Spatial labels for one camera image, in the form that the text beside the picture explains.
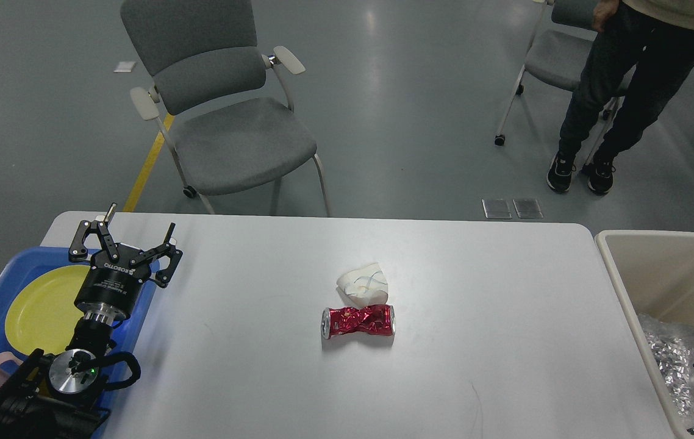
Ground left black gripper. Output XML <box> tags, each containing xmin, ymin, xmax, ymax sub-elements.
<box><xmin>68</xmin><ymin>203</ymin><xmax>183</xmax><ymax>321</ymax></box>

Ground silver foil bag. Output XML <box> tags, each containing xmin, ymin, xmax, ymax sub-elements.
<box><xmin>638</xmin><ymin>313</ymin><xmax>694</xmax><ymax>427</ymax></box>

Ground yellow plate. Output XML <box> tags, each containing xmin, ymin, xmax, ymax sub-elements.
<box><xmin>4</xmin><ymin>265</ymin><xmax>90</xmax><ymax>355</ymax></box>

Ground white tissue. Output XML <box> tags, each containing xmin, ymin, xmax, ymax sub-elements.
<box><xmin>336</xmin><ymin>262</ymin><xmax>388</xmax><ymax>309</ymax></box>

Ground crushed red can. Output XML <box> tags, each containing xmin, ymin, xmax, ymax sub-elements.
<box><xmin>320</xmin><ymin>304</ymin><xmax>395</xmax><ymax>340</ymax></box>

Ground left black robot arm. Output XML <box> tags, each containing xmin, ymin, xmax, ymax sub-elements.
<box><xmin>0</xmin><ymin>204</ymin><xmax>183</xmax><ymax>438</ymax></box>

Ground beige plastic bin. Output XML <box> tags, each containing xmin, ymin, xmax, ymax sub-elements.
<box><xmin>595</xmin><ymin>230</ymin><xmax>694</xmax><ymax>438</ymax></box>

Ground grey office chair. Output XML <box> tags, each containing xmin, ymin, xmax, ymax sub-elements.
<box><xmin>120</xmin><ymin>1</ymin><xmax>332</xmax><ymax>216</ymax></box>

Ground seated person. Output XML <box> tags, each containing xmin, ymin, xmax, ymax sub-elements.
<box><xmin>546</xmin><ymin>1</ymin><xmax>694</xmax><ymax>195</ymax></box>

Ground person's wheeled chair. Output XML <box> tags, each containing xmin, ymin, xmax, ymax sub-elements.
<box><xmin>494</xmin><ymin>0</ymin><xmax>634</xmax><ymax>147</ymax></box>

